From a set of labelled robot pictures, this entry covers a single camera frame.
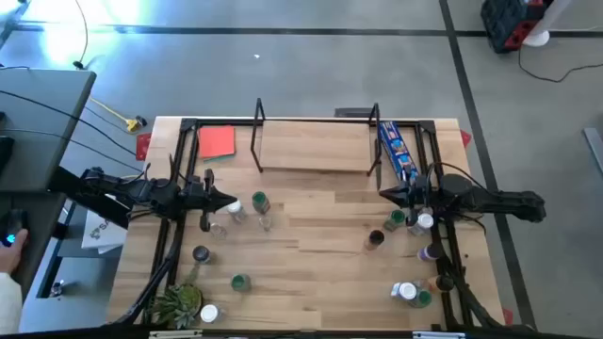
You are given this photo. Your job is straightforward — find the white stand with round base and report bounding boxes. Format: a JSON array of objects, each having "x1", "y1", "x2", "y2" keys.
[{"x1": 521, "y1": 0, "x2": 574, "y2": 48}]

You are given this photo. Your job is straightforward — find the black aluminium table frame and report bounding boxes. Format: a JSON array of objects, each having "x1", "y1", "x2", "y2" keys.
[{"x1": 112, "y1": 117, "x2": 508, "y2": 331}]

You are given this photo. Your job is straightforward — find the red notebook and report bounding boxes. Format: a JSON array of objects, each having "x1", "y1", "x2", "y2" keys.
[{"x1": 197, "y1": 124, "x2": 236, "y2": 160}]

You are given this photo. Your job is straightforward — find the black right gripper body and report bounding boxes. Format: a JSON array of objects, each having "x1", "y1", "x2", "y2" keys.
[{"x1": 407, "y1": 176, "x2": 442, "y2": 227}]

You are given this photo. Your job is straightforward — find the black flat plate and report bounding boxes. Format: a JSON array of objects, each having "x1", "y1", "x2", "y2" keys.
[{"x1": 334, "y1": 107, "x2": 380, "y2": 119}]

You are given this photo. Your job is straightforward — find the person's hand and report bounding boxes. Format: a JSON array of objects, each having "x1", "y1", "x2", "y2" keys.
[{"x1": 0, "y1": 229, "x2": 30, "y2": 275}]

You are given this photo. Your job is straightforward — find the white-lid bagel seasoning jar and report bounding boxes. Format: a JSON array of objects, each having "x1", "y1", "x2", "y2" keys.
[
  {"x1": 226, "y1": 200, "x2": 249, "y2": 224},
  {"x1": 407, "y1": 212, "x2": 435, "y2": 237},
  {"x1": 389, "y1": 281, "x2": 419, "y2": 302},
  {"x1": 199, "y1": 303, "x2": 226, "y2": 325}
]

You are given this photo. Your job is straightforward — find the blue plastic wrap box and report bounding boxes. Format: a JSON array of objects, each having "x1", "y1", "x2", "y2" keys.
[{"x1": 377, "y1": 121, "x2": 420, "y2": 186}]

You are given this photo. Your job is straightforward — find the dark desk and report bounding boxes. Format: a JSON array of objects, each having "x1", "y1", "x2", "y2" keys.
[{"x1": 0, "y1": 190, "x2": 68, "y2": 302}]

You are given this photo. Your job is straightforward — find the yellow power cable plug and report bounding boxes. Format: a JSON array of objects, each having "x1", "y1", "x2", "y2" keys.
[{"x1": 89, "y1": 96, "x2": 142, "y2": 134}]

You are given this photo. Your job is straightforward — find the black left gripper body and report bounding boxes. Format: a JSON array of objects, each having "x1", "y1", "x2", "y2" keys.
[{"x1": 181, "y1": 168, "x2": 218, "y2": 233}]

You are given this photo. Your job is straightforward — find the white printed paper bag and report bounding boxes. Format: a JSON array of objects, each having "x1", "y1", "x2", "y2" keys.
[{"x1": 80, "y1": 208, "x2": 129, "y2": 255}]

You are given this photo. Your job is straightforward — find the black wire spice rack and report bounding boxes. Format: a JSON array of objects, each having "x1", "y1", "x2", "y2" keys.
[{"x1": 250, "y1": 97, "x2": 383, "y2": 192}]

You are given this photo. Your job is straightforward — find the black floor cable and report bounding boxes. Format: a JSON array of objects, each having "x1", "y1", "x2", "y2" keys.
[{"x1": 517, "y1": 45, "x2": 603, "y2": 84}]

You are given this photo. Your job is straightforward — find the black cable with plug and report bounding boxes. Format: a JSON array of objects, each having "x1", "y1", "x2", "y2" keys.
[{"x1": 72, "y1": 0, "x2": 90, "y2": 71}]

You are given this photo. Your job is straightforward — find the black and red tool case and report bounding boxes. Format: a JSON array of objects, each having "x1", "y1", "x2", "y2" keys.
[{"x1": 480, "y1": 0, "x2": 557, "y2": 54}]

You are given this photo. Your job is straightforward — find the grey metal bar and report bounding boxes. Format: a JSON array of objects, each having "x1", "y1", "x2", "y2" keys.
[{"x1": 582, "y1": 126, "x2": 603, "y2": 176}]

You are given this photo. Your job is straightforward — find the black-lid jar yellow label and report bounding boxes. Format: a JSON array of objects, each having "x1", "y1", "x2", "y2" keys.
[{"x1": 191, "y1": 244, "x2": 214, "y2": 266}]

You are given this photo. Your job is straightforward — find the black-lid jar purple label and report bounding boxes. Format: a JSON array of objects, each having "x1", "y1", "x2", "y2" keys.
[{"x1": 416, "y1": 243, "x2": 445, "y2": 263}]

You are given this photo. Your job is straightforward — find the black computer mouse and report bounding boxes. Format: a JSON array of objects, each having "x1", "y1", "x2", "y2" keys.
[{"x1": 0, "y1": 209, "x2": 29, "y2": 249}]

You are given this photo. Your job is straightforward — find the grey desk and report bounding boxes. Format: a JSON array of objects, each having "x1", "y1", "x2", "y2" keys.
[{"x1": 0, "y1": 68, "x2": 98, "y2": 194}]

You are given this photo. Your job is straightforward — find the silver metal bracket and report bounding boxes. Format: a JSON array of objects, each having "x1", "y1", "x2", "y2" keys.
[
  {"x1": 149, "y1": 330, "x2": 204, "y2": 339},
  {"x1": 412, "y1": 331, "x2": 467, "y2": 339}
]

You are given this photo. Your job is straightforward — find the succulent plant in black pot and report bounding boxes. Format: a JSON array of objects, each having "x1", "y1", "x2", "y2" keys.
[{"x1": 149, "y1": 267, "x2": 206, "y2": 331}]

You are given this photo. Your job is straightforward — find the black-lid jar orange label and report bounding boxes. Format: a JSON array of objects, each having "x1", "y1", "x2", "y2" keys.
[{"x1": 363, "y1": 229, "x2": 386, "y2": 252}]

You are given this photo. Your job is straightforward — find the person's forearm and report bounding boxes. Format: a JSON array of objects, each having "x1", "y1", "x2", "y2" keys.
[{"x1": 0, "y1": 271, "x2": 24, "y2": 336}]

